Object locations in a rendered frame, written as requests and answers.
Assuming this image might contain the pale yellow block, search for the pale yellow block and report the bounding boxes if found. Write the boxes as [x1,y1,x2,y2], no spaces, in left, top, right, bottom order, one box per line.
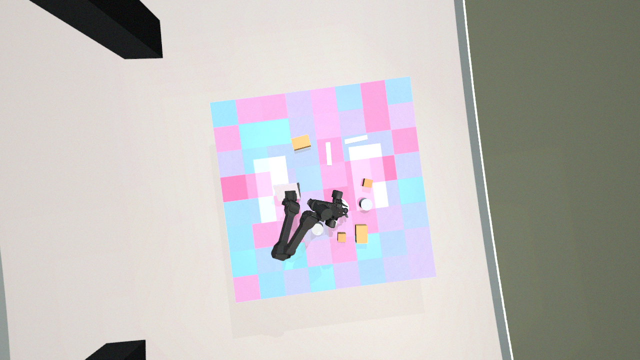
[355,224,368,244]
[291,134,311,151]

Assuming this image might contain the glass french press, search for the glass french press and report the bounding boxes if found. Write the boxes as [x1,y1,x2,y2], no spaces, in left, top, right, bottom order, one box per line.
[342,199,349,218]

